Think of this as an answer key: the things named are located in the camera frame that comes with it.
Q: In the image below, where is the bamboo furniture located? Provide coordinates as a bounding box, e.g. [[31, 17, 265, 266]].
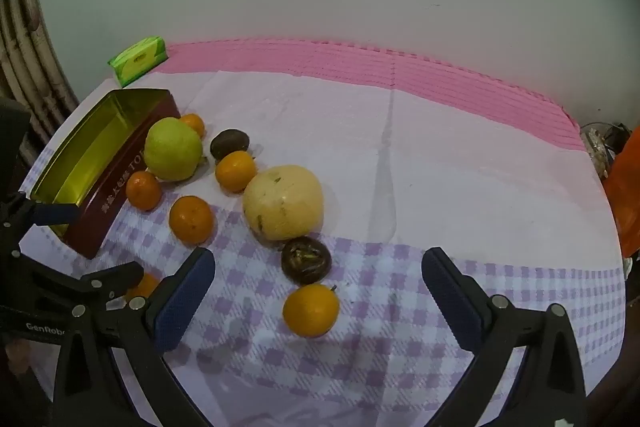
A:
[[0, 0, 81, 148]]

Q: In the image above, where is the pale yellow pear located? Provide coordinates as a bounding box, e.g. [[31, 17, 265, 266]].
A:
[[242, 164, 325, 242]]

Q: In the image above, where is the dark brown passion fruit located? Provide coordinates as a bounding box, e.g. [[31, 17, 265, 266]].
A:
[[280, 236, 332, 285], [209, 129, 251, 161]]

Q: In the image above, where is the dark red tin box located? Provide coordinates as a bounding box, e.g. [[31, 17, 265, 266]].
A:
[[30, 88, 182, 260]]

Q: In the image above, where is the green tissue pack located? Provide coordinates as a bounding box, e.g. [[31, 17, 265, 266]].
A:
[[107, 36, 168, 88]]

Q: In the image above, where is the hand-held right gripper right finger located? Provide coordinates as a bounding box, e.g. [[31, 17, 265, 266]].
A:
[[421, 247, 587, 427]]

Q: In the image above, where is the pale small clutter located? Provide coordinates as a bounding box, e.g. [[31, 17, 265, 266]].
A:
[[580, 122, 633, 180]]

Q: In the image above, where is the large green pomelo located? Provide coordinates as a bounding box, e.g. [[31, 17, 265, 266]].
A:
[[144, 117, 204, 182]]

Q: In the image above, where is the orange plastic bag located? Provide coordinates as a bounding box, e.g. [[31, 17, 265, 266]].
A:
[[602, 127, 640, 258]]

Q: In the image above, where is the mandarin orange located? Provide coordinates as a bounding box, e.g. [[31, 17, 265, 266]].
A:
[[168, 195, 216, 245], [282, 283, 341, 339], [178, 113, 206, 140], [215, 150, 258, 194], [122, 272, 162, 303], [125, 171, 163, 212]]

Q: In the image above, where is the pink purple checked cloth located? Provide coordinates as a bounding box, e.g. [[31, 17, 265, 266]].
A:
[[20, 38, 631, 427]]

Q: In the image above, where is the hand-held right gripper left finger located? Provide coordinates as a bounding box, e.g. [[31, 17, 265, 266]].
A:
[[52, 247, 217, 427]]

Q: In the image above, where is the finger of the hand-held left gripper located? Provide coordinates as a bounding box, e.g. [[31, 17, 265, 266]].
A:
[[20, 252, 145, 308], [0, 193, 81, 243]]

